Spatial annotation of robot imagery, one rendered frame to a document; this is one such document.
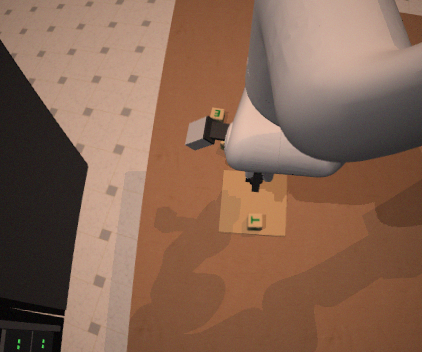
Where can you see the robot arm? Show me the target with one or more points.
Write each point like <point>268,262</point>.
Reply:
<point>345,89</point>

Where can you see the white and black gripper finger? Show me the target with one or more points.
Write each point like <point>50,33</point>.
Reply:
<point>255,181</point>

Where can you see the light tan flat mat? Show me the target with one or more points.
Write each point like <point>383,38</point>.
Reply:
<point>238,200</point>

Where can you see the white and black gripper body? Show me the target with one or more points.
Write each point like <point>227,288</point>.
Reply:
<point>266,177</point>

